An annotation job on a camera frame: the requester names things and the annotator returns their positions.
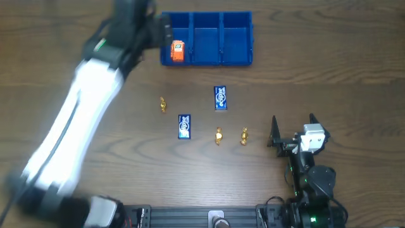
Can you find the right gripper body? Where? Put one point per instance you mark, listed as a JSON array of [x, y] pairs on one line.
[[284, 146]]

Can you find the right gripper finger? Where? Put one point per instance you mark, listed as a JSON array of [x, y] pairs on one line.
[[274, 131], [314, 118]]

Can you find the blue candy pack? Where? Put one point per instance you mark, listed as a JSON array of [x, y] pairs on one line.
[[220, 98], [184, 126]]

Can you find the orange candy box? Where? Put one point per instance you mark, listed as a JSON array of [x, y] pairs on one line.
[[178, 52]]

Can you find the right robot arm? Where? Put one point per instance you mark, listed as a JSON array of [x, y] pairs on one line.
[[321, 179]]

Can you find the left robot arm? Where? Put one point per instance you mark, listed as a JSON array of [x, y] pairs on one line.
[[79, 120]]

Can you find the gold wrapped candy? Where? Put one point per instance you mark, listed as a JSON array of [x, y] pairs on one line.
[[244, 136], [218, 136], [163, 105]]

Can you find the blue tray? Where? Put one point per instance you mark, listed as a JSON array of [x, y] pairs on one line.
[[205, 44]]

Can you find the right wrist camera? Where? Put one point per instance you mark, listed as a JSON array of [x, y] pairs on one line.
[[312, 139]]

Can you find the mounting rail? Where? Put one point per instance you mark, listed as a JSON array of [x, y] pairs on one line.
[[183, 217]]

